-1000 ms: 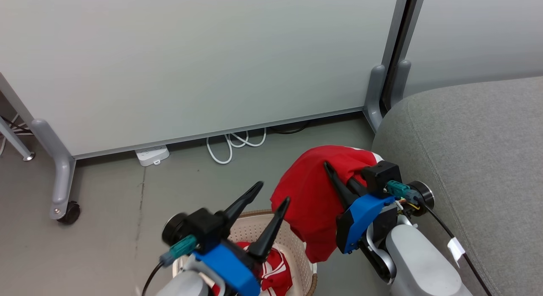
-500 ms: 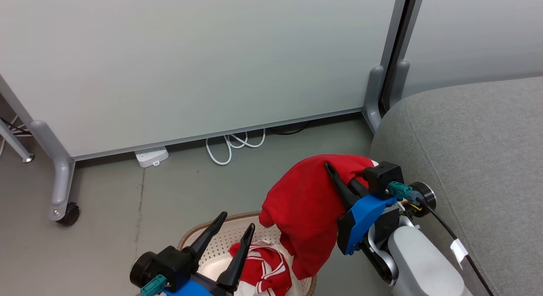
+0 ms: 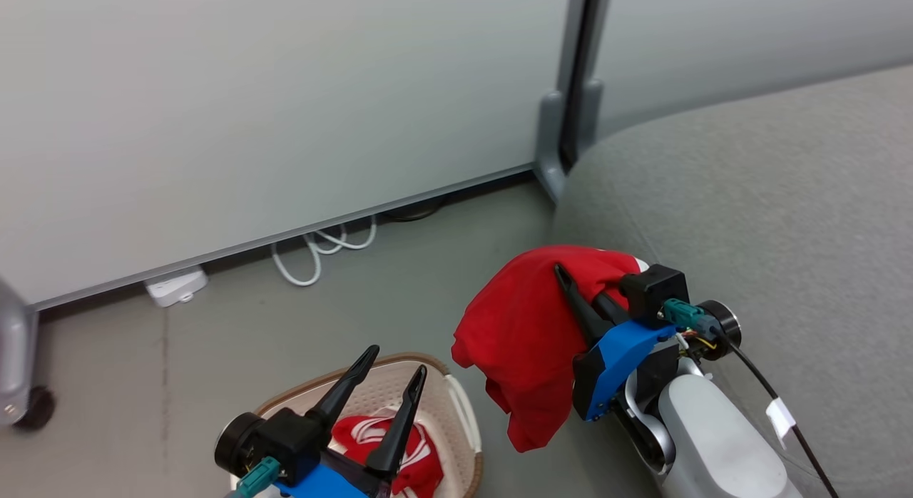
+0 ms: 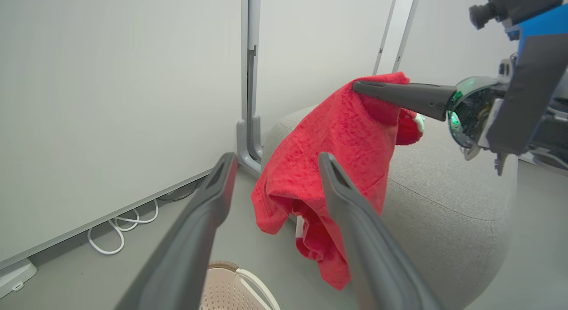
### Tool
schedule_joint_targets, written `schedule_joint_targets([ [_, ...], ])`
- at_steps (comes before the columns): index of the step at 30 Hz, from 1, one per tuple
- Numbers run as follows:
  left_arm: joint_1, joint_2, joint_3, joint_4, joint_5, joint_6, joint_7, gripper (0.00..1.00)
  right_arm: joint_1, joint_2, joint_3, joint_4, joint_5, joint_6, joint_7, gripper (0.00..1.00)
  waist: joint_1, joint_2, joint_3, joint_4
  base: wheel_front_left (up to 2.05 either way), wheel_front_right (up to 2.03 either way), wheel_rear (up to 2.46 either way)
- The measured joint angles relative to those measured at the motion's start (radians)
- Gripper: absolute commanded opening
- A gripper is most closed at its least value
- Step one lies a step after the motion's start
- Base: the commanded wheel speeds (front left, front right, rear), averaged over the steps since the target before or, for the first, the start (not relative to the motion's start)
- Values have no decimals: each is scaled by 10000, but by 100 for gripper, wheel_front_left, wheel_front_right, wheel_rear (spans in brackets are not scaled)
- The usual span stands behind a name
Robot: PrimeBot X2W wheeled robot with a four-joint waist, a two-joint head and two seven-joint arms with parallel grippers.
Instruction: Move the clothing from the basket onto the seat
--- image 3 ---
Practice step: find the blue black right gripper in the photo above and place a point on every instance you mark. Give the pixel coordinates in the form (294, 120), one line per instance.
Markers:
(620, 355)

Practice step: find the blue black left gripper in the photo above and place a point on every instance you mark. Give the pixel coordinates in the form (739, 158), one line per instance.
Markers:
(335, 484)

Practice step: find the plain red garment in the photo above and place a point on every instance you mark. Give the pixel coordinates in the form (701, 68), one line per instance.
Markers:
(521, 327)

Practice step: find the beige plastic laundry basket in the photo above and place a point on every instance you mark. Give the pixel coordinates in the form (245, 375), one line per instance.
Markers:
(428, 391)

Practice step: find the red garment with white stripes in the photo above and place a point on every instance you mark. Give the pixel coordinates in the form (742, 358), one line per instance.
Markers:
(421, 455)

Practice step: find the grey fabric sofa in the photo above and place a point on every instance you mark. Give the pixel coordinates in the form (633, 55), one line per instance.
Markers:
(770, 212)

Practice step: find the white power strip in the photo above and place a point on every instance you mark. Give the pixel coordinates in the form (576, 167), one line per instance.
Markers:
(176, 287)

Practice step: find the grey stand with black caster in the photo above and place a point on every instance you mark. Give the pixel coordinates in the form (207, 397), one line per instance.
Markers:
(14, 355)

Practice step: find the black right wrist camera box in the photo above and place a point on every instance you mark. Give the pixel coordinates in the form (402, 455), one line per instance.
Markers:
(653, 291)

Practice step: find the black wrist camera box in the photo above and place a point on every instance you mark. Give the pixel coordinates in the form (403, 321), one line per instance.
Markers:
(653, 291)
(294, 441)

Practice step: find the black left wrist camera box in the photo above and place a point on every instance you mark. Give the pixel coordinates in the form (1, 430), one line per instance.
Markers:
(294, 441)

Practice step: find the grey partition post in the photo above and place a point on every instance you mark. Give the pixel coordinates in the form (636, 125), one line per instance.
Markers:
(553, 141)

